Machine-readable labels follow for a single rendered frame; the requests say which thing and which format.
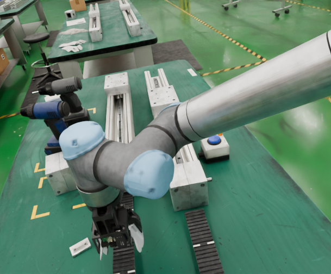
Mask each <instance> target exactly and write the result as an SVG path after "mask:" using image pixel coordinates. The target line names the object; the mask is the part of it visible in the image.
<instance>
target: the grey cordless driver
mask: <svg viewBox="0 0 331 274"><path fill-rule="evenodd" d="M78 89H79V90H81V89H82V83H81V80H80V78H79V77H78V76H77V77H76V78H75V77H71V78H65V79H61V80H55V81H52V82H49V83H46V84H45V85H44V86H42V87H40V88H38V91H36V92H32V93H33V94H36V93H39V94H40V95H49V96H50V97H51V96H55V94H56V95H60V96H59V97H60V99H61V100H62V101H65V102H67V103H68V105H69V107H70V114H69V115H68V117H64V118H62V119H63V121H64V122H65V124H66V126H67V128H68V127H69V126H71V125H73V124H75V123H78V122H84V121H90V115H89V112H88V110H87V109H84V107H82V106H81V104H82V103H81V101H80V99H79V98H78V96H77V94H76V93H75V91H78Z"/></svg>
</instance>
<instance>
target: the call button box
mask: <svg viewBox="0 0 331 274"><path fill-rule="evenodd" d="M217 136H218V134H217ZM219 137H220V142H219V143H216V144H211V143H210V142H209V141H208V138H206V139H203V140H200V142H201V152H200V153H198V157H199V158H202V157H204V159H205V162H206V164H210V163H216V162H219V161H225V160H229V145H228V143H227V141H226V139H225V138H224V136H223V135H222V136H219Z"/></svg>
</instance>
